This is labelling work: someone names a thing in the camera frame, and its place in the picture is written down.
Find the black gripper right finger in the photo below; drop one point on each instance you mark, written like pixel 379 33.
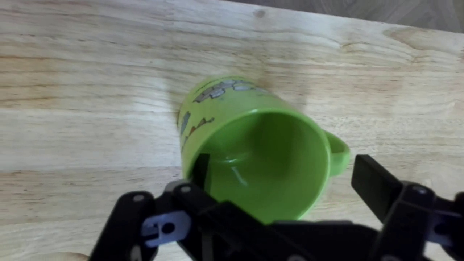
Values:
pixel 377 185

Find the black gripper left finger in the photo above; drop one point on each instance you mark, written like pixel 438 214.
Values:
pixel 193 212

